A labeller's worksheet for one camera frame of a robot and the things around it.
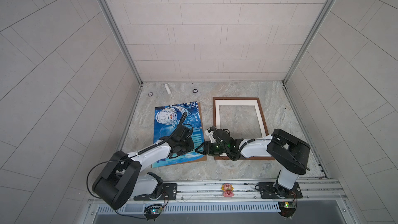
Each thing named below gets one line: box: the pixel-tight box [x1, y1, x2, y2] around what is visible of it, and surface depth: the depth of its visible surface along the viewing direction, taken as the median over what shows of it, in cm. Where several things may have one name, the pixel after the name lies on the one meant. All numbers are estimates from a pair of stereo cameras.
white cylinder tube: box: [164, 83, 172, 95], surface depth 114 cm
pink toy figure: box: [220, 183, 235, 198], surface depth 71 cm
